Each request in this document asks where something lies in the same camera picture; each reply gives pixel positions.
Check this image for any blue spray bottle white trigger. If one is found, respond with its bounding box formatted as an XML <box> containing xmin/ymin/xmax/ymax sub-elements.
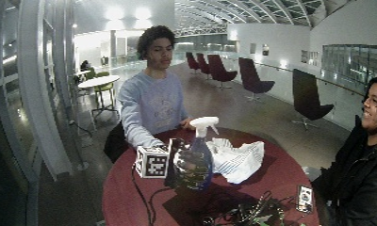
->
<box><xmin>173</xmin><ymin>116</ymin><xmax>221</xmax><ymax>192</ymax></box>

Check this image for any white marker cube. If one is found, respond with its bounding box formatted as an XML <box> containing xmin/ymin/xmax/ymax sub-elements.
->
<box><xmin>134</xmin><ymin>145</ymin><xmax>170</xmax><ymax>180</ymax></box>

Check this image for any crumpled white striped cloth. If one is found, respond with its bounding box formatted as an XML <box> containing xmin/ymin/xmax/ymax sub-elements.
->
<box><xmin>205</xmin><ymin>137</ymin><xmax>266</xmax><ymax>185</ymax></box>

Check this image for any person in light blue sweatshirt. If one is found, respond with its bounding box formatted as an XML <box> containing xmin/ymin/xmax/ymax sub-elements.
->
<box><xmin>117</xmin><ymin>24</ymin><xmax>197</xmax><ymax>150</ymax></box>

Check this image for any black chair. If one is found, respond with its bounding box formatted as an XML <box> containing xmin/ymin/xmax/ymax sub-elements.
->
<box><xmin>101</xmin><ymin>121</ymin><xmax>130</xmax><ymax>165</ymax></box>

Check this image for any dark red lounge chair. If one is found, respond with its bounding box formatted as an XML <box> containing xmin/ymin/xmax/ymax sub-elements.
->
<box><xmin>206</xmin><ymin>54</ymin><xmax>238</xmax><ymax>90</ymax></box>
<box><xmin>185</xmin><ymin>51</ymin><xmax>201</xmax><ymax>75</ymax></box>
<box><xmin>194</xmin><ymin>52</ymin><xmax>211</xmax><ymax>80</ymax></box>
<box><xmin>236</xmin><ymin>56</ymin><xmax>276</xmax><ymax>103</ymax></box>

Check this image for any green chair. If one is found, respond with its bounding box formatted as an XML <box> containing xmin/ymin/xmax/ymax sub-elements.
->
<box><xmin>84</xmin><ymin>68</ymin><xmax>98</xmax><ymax>81</ymax></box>
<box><xmin>91</xmin><ymin>71</ymin><xmax>117</xmax><ymax>109</ymax></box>

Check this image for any white round table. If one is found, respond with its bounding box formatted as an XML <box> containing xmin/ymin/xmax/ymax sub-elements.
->
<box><xmin>77</xmin><ymin>74</ymin><xmax>122</xmax><ymax>118</ymax></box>

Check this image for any smartphone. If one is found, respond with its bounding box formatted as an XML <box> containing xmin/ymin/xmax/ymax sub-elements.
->
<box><xmin>295</xmin><ymin>184</ymin><xmax>315</xmax><ymax>214</ymax></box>

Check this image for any black cable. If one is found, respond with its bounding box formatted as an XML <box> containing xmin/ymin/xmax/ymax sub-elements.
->
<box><xmin>130</xmin><ymin>161</ymin><xmax>174</xmax><ymax>226</ymax></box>

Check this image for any bundle of black cables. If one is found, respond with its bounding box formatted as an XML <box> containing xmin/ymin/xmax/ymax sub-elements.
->
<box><xmin>201</xmin><ymin>191</ymin><xmax>299</xmax><ymax>226</ymax></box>

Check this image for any wall handrail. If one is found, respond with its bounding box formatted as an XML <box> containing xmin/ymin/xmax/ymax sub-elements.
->
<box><xmin>232</xmin><ymin>56</ymin><xmax>365</xmax><ymax>98</ymax></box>

